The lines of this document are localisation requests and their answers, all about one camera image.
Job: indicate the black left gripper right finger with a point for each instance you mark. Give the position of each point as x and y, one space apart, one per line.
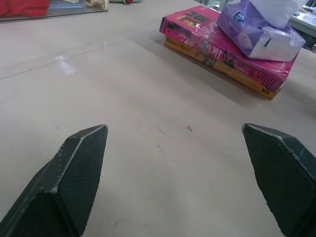
281 172

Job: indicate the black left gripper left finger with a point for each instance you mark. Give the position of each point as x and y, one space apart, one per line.
74 177

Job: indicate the yellow paperback book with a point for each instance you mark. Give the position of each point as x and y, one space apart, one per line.
222 66

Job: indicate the pink paperback book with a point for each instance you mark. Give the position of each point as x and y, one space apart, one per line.
229 53

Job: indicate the purple tissue pack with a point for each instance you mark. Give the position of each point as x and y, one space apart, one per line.
259 32

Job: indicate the white background table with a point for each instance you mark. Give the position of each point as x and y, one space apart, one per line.
300 21

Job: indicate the clear plastic tray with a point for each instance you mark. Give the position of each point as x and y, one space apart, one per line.
59 12

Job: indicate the red cloth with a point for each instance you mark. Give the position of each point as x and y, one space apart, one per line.
23 7

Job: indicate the white device with red button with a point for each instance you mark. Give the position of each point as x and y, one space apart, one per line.
127 1

